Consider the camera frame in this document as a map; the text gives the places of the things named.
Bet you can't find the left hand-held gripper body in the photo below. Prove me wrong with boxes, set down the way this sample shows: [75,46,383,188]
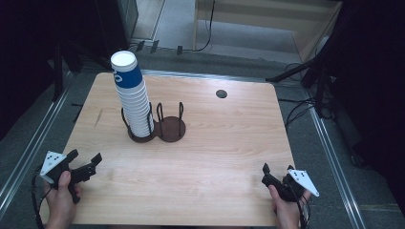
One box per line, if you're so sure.
[39,151,97,205]

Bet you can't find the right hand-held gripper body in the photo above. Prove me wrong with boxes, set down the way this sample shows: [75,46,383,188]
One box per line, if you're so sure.
[261,169,320,203]

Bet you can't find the stack of white paper cups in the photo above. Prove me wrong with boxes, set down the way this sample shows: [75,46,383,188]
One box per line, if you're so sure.
[115,83,156,138]

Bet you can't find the dark brown double cup holder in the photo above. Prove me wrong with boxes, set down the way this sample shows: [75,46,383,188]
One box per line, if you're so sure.
[120,101,186,143]

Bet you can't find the person's right hand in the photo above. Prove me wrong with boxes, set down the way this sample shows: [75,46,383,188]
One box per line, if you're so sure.
[267,185,312,229]

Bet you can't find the person's left hand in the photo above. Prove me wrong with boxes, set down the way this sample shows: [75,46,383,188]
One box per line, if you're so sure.
[44,170,82,229]

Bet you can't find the black metal stand legs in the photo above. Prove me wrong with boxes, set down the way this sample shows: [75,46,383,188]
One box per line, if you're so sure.
[266,56,336,119]

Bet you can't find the dark cabinet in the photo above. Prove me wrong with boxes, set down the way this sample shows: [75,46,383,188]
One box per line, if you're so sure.
[95,0,139,60]

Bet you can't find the metal floor rail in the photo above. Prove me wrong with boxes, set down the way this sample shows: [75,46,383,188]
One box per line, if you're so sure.
[305,90,367,229]
[0,74,75,219]

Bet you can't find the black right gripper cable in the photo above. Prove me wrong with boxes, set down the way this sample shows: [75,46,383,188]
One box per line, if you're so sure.
[294,187,311,229]

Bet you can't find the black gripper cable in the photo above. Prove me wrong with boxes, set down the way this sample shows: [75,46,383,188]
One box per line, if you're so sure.
[294,187,311,229]
[31,165,54,229]

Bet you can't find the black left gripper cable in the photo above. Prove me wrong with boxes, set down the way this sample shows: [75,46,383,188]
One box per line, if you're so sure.
[31,165,54,229]

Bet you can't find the black floor cables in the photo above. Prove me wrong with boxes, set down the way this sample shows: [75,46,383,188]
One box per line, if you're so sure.
[277,61,335,129]

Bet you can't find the black upright stand post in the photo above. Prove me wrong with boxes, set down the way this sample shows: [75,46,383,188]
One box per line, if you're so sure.
[52,39,65,103]

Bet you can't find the black hanging cable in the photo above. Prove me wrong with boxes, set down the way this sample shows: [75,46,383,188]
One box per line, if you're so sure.
[190,0,216,53]

